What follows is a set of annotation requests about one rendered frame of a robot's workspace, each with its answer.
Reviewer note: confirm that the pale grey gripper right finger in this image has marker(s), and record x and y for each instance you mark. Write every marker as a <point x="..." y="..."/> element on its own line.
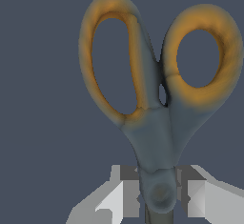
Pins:
<point x="209" y="202"/>

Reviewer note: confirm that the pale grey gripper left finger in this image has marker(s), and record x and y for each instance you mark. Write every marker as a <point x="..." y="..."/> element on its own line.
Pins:
<point x="111" y="202"/>

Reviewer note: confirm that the orange and grey scissors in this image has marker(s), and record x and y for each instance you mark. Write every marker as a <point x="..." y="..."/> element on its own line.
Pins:
<point x="158" y="132"/>

